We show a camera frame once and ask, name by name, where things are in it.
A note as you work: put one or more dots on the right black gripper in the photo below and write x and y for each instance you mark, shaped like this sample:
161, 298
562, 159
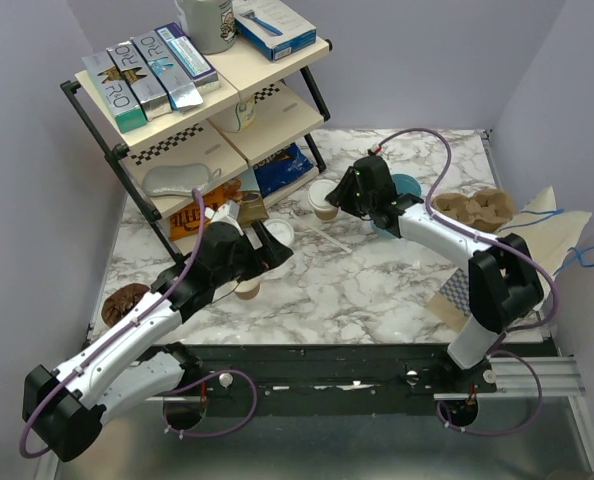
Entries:
339, 195

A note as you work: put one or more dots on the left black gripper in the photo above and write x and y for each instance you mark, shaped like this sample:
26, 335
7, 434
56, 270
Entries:
275, 252

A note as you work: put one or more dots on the white plastic cup lid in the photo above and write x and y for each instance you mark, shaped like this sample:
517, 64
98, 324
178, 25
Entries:
282, 230

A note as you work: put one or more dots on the brown paper cup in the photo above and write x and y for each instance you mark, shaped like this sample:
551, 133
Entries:
324, 211
248, 289

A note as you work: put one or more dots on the checkered paper bag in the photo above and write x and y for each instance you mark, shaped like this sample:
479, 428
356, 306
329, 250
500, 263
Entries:
451, 303

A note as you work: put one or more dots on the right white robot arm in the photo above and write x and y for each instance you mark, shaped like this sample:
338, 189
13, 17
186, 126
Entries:
503, 282

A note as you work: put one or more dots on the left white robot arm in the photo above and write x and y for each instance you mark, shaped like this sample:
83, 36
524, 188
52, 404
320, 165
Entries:
64, 406

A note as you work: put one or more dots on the white stirrer stick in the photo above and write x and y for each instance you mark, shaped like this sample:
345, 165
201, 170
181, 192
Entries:
322, 234

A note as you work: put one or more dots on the brown cookie package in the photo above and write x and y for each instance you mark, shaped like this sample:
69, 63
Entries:
246, 193

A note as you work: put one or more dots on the blue chips bag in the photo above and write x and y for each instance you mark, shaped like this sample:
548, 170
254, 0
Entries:
281, 169

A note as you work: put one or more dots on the orange snack bag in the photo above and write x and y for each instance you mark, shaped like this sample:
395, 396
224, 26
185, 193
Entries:
186, 221

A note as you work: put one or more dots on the black beige shelf rack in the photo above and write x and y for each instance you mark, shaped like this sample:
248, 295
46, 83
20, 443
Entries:
289, 106

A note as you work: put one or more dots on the white patterned mug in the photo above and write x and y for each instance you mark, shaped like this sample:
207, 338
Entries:
237, 117

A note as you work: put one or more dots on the grey sponge pad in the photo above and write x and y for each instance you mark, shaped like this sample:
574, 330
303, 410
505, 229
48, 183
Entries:
178, 180

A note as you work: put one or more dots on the stacked brown cup carriers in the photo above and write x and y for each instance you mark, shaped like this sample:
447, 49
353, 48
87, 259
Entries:
487, 210

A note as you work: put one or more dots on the brown cookie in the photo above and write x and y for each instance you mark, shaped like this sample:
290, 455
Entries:
121, 302

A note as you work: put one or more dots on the purple white toothpaste box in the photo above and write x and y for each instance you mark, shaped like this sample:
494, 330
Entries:
199, 69

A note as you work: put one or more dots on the blue razor box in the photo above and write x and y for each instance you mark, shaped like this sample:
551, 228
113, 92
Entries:
273, 28

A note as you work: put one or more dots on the blue silver toothpaste box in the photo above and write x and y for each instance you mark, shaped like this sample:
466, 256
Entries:
182, 92

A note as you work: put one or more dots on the grey printed mug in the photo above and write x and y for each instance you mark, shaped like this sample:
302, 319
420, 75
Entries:
210, 24

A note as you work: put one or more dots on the teal silver toothpaste box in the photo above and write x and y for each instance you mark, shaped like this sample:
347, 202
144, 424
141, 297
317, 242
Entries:
115, 92

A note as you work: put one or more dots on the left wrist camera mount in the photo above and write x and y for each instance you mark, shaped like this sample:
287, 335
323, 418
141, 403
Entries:
226, 213

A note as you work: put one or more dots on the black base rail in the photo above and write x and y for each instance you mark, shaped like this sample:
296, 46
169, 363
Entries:
327, 380

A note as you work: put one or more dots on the cream bag with blue handles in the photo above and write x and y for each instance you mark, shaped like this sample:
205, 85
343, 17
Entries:
549, 231

